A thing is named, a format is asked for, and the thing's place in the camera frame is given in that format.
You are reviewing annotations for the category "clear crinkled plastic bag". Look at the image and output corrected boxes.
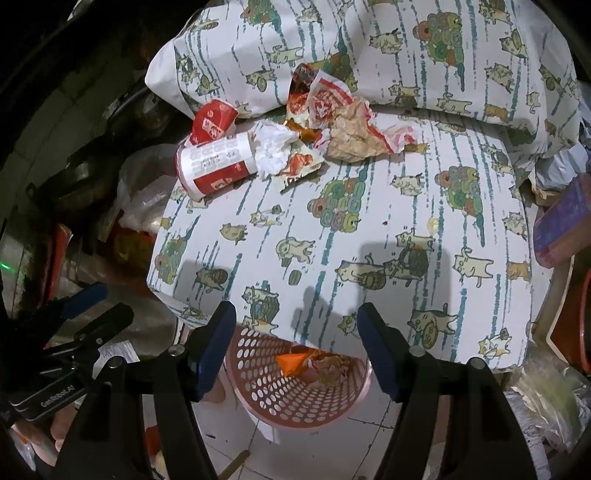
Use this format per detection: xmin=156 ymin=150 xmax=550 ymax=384
xmin=503 ymin=355 xmax=589 ymax=457

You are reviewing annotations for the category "dark metal pan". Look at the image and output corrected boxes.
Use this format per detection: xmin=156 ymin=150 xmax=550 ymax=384
xmin=60 ymin=157 xmax=121 ymax=195

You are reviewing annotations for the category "pink perforated waste basket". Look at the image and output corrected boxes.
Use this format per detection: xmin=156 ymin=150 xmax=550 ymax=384
xmin=225 ymin=325 xmax=374 ymax=432

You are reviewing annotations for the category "red cardboard box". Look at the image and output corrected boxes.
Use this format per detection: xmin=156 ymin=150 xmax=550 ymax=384
xmin=44 ymin=224 xmax=75 ymax=301

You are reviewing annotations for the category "purple plastic container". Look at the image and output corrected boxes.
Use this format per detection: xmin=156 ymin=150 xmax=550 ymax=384
xmin=533 ymin=178 xmax=591 ymax=268

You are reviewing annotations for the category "grey plastic bag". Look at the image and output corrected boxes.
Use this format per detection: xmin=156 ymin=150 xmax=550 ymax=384
xmin=531 ymin=143 xmax=591 ymax=195

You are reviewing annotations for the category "red printed plastic packet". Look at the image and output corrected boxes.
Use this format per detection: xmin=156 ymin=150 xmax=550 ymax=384
xmin=286 ymin=64 xmax=324 ymax=127

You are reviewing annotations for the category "large red white paper cup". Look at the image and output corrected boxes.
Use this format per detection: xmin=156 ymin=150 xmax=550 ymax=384
xmin=174 ymin=130 xmax=257 ymax=202

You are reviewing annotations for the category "orange plastic wrapper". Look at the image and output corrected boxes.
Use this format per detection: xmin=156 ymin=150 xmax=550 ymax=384
xmin=274 ymin=352 xmax=319 ymax=377

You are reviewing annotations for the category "orange sauce packet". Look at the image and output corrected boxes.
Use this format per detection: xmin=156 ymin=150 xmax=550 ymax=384
xmin=285 ymin=119 xmax=331 ymax=148

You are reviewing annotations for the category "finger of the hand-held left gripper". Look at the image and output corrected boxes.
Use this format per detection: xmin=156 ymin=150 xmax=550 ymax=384
xmin=44 ymin=303 xmax=136 ymax=356
xmin=44 ymin=282 xmax=108 ymax=333

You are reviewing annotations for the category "small red paper cup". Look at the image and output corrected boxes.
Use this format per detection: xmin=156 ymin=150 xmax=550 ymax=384
xmin=188 ymin=99 xmax=239 ymax=146

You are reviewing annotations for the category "yellow plastic bag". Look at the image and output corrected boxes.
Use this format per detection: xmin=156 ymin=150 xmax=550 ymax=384
xmin=111 ymin=228 xmax=158 ymax=268

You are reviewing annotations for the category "red printed paper sheet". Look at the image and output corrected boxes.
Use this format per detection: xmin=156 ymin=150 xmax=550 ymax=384
xmin=272 ymin=141 xmax=326 ymax=190

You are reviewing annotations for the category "cat printed pillow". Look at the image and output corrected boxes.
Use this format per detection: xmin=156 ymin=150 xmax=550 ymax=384
xmin=144 ymin=0 xmax=580 ymax=153

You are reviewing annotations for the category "red white paper wrapper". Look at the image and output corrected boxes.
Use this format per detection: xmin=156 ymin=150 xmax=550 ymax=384
xmin=308 ymin=76 xmax=358 ymax=121

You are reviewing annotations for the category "person's left hand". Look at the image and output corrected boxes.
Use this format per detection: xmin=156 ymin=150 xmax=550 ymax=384
xmin=11 ymin=401 xmax=81 ymax=472

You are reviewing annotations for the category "steel pot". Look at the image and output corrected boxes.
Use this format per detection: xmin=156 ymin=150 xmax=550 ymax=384
xmin=106 ymin=85 xmax=176 ymax=134

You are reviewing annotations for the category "brown paper wrapper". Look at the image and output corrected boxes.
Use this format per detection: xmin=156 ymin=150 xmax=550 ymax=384
xmin=325 ymin=104 xmax=419 ymax=163

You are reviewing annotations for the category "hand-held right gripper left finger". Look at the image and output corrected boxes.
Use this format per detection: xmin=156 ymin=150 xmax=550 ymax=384
xmin=46 ymin=301 xmax=237 ymax=480

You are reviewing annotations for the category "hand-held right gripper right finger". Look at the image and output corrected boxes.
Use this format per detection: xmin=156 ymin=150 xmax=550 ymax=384
xmin=358 ymin=303 xmax=552 ymax=480

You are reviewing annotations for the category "red plastic basin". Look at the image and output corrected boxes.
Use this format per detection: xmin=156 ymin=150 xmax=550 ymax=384
xmin=566 ymin=268 xmax=591 ymax=370

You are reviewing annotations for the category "cat printed bed sheet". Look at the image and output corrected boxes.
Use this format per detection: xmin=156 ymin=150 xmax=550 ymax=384
xmin=147 ymin=108 xmax=532 ymax=374

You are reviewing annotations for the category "white tissue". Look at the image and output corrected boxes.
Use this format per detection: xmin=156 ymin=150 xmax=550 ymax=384
xmin=249 ymin=121 xmax=301 ymax=178

